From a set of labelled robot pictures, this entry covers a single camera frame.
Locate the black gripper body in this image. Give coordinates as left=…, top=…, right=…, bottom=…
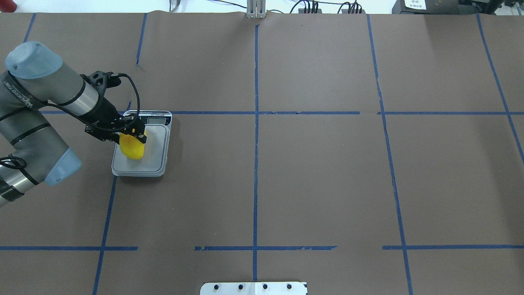
left=77, top=95, right=128, bottom=142

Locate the yellow mango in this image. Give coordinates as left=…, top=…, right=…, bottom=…
left=119, top=133, right=145, bottom=159

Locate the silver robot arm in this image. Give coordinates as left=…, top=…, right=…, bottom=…
left=0, top=41, right=147, bottom=206

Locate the digital kitchen scale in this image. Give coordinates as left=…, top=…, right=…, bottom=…
left=111, top=110, right=172, bottom=177

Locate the red bottle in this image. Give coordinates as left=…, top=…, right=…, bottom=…
left=0, top=0, right=18, bottom=13

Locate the far orange adapter board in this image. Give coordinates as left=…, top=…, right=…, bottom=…
left=293, top=0, right=322, bottom=14

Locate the black computer box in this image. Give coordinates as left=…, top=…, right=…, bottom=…
left=391, top=0, right=478, bottom=15

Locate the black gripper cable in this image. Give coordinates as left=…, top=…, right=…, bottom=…
left=111, top=73, right=141, bottom=123

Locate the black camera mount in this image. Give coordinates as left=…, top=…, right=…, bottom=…
left=80, top=71, right=122, bottom=95

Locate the aluminium frame post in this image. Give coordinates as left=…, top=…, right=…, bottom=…
left=246, top=0, right=267, bottom=19

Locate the white pedestal column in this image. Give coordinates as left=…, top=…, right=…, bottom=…
left=200, top=281, right=308, bottom=295

